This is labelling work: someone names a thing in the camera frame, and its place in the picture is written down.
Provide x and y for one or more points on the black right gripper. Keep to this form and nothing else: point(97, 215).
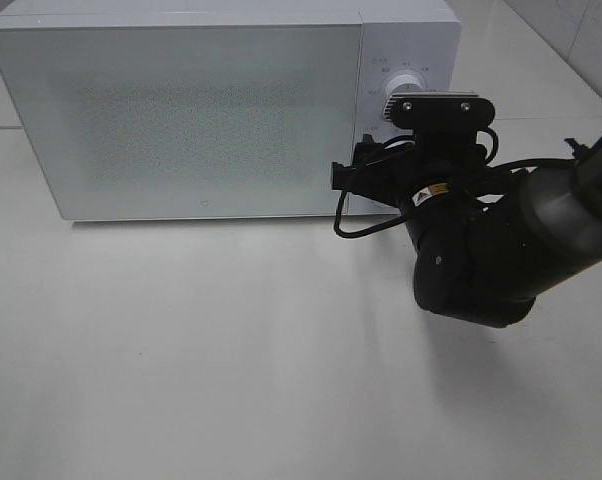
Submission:
point(394, 172)

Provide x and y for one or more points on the white microwave door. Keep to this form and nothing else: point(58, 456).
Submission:
point(185, 123)

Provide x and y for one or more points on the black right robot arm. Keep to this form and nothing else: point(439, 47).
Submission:
point(488, 238)

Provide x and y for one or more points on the white upper power knob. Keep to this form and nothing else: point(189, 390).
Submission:
point(404, 82)

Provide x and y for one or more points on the white microwave oven body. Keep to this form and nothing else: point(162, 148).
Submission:
point(395, 36)

